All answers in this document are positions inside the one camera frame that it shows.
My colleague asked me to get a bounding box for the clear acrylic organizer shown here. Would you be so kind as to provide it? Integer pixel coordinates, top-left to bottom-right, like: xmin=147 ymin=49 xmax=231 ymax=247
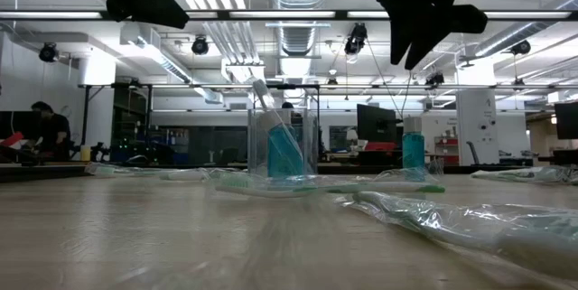
xmin=247 ymin=107 xmax=320 ymax=179

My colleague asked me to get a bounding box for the black ceiling spotlight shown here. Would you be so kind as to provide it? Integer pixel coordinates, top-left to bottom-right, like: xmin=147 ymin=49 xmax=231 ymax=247
xmin=424 ymin=72 xmax=446 ymax=89
xmin=511 ymin=39 xmax=533 ymax=56
xmin=343 ymin=22 xmax=369 ymax=56
xmin=191 ymin=35 xmax=210 ymax=56
xmin=38 ymin=42 xmax=59 ymax=63

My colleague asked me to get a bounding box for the black computer monitor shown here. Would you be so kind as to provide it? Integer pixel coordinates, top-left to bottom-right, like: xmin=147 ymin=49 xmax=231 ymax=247
xmin=554 ymin=101 xmax=578 ymax=141
xmin=356 ymin=103 xmax=398 ymax=145
xmin=0 ymin=109 xmax=42 ymax=141

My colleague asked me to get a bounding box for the white square column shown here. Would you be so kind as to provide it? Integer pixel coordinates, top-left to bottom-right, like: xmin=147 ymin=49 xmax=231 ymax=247
xmin=455 ymin=89 xmax=500 ymax=167

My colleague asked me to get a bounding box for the red shelf cart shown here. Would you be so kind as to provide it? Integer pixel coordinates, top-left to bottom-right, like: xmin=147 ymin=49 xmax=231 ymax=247
xmin=433 ymin=135 xmax=460 ymax=165

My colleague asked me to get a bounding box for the red bar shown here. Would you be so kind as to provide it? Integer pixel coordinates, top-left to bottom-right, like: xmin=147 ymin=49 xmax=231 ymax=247
xmin=0 ymin=131 xmax=23 ymax=147

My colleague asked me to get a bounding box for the thin hanging cable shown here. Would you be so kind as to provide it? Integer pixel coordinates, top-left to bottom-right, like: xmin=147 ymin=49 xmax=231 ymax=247
xmin=399 ymin=69 xmax=415 ymax=119

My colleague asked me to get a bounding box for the silver ceiling air duct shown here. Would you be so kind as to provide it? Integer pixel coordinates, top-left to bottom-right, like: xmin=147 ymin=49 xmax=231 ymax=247
xmin=268 ymin=0 xmax=333 ymax=59

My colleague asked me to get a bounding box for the black aluminium table frame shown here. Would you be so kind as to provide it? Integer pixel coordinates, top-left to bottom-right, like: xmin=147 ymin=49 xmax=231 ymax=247
xmin=0 ymin=162 xmax=578 ymax=183

